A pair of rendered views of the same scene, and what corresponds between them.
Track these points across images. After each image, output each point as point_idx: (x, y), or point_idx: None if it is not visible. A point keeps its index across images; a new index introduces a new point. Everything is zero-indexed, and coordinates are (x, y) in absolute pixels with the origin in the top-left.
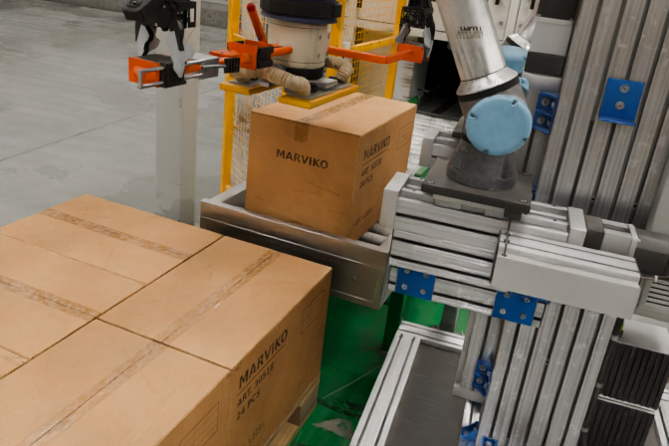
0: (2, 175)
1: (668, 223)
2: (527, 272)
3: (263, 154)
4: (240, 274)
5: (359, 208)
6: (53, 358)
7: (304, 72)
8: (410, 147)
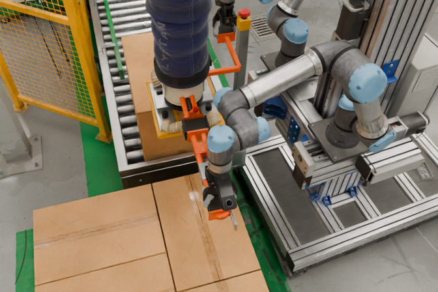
0: None
1: (405, 105)
2: (385, 174)
3: (152, 130)
4: (194, 207)
5: None
6: None
7: (200, 100)
8: (143, 14)
